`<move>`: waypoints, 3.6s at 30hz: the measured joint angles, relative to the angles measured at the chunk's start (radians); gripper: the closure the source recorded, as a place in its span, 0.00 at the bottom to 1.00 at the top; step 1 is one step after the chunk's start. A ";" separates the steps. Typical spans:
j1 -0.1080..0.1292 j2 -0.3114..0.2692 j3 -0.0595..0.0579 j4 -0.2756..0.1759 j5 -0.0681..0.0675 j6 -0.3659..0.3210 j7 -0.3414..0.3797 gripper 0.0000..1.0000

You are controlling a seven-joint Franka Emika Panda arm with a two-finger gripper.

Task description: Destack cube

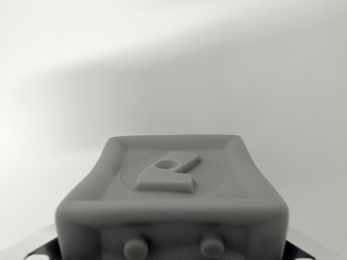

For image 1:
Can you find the black-tipped silver gripper right finger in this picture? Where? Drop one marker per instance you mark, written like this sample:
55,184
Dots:
311,249

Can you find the black-tipped silver gripper left finger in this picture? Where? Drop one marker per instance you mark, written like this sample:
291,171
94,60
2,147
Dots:
35,247

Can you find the grey embossed cube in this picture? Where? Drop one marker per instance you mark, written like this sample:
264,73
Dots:
168,205

